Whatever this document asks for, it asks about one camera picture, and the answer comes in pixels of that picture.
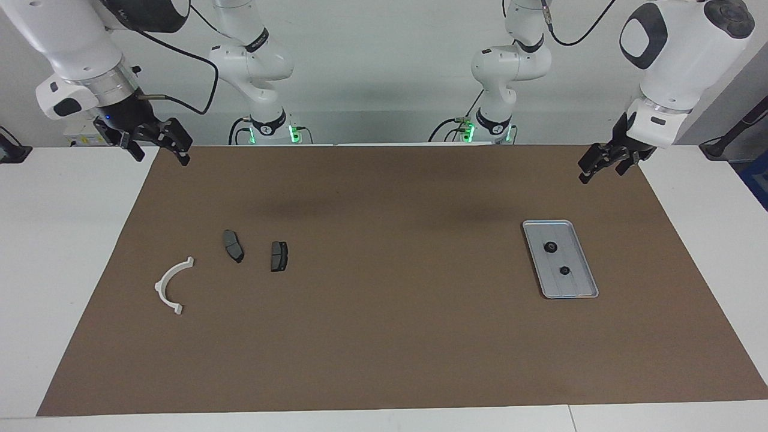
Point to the black clamp stand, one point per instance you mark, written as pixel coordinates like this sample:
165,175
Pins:
12,153

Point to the large black bearing gear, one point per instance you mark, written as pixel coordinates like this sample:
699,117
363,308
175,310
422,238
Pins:
550,246

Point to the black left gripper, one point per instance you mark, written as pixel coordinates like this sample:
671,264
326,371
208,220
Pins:
627,147

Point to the white power box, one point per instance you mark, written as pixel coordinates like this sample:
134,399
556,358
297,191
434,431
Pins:
84,139

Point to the silver metal tray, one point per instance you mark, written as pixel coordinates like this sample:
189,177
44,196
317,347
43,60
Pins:
570,288

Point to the rectangular grey brake pad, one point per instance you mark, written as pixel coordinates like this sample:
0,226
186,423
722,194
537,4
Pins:
279,257

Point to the white semicircular bracket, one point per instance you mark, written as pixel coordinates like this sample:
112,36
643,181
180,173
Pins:
159,288

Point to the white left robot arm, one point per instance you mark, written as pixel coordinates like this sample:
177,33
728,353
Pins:
678,54

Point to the black pole stand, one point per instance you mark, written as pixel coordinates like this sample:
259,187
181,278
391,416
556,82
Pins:
720,147

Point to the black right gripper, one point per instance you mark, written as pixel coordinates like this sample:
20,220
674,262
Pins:
129,120

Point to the blue bin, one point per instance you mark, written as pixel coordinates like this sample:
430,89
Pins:
757,186

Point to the brown table mat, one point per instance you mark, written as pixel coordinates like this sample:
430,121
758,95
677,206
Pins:
384,336

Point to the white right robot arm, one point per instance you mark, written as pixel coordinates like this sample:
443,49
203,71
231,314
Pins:
66,36

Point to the curved grey brake pad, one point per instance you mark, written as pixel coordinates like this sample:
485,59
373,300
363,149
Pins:
233,245

